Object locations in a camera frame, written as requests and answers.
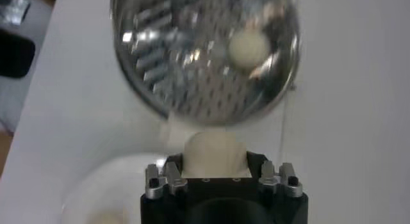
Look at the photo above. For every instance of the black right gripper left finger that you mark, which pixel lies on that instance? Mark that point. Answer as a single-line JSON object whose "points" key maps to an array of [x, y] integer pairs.
{"points": [[160, 185]]}

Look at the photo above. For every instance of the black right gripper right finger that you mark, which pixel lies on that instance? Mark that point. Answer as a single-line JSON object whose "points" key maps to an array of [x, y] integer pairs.
{"points": [[285, 183]]}

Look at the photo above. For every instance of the white steamed baozi bun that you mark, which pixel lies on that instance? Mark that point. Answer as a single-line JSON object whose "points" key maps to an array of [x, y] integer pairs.
{"points": [[107, 218], [248, 49], [214, 155]]}

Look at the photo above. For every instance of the stainless steel steamer basket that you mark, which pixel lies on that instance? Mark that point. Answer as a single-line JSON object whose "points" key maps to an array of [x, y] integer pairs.
{"points": [[179, 68]]}

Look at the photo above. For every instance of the round white plate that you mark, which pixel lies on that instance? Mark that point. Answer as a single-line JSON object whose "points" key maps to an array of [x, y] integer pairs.
{"points": [[112, 187]]}

